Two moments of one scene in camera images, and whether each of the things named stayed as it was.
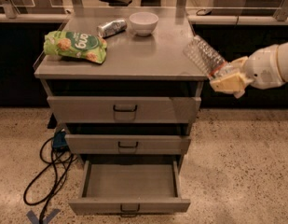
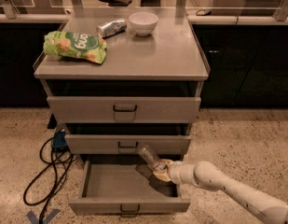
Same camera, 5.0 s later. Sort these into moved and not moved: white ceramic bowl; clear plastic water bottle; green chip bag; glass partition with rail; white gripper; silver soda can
Moved: white gripper; clear plastic water bottle
Not moved: silver soda can; white ceramic bowl; glass partition with rail; green chip bag
